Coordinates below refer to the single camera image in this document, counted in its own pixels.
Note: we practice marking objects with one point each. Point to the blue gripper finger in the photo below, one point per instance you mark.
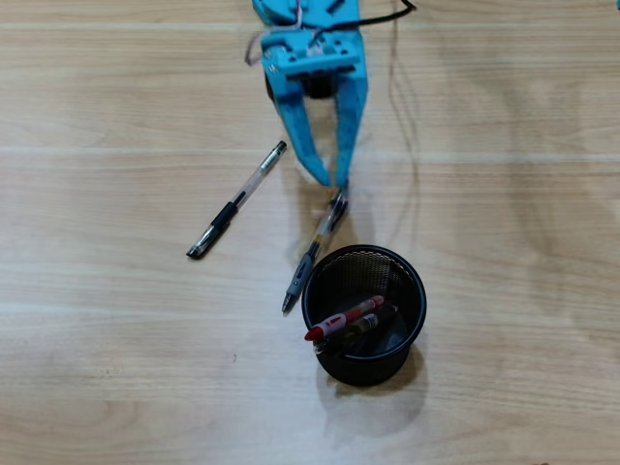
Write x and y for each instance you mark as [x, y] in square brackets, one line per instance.
[351, 121]
[298, 131]

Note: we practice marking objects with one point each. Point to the clear grey grip pen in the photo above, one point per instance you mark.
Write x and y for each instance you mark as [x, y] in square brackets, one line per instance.
[319, 232]

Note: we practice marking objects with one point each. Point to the clear black capped pen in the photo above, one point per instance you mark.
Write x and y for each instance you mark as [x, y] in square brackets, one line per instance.
[227, 215]

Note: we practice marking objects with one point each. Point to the red retractable pen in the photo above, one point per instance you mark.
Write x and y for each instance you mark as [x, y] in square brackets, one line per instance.
[339, 319]

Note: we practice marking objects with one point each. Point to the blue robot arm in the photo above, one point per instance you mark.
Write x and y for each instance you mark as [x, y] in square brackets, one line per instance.
[315, 9]

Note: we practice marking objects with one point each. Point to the black mesh pen holder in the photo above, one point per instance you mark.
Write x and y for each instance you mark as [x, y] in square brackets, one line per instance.
[368, 373]

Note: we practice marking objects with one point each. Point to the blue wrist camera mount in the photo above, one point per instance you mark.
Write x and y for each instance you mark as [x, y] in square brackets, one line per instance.
[300, 55]

